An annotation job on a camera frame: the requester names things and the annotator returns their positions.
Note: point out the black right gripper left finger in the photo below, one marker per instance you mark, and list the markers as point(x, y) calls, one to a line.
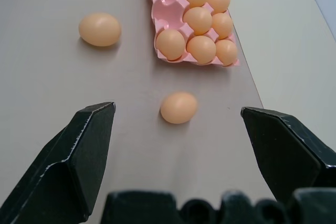
point(71, 161)

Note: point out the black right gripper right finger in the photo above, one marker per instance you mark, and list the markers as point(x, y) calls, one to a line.
point(286, 153)

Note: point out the pink egg tray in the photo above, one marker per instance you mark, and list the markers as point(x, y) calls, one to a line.
point(168, 11)

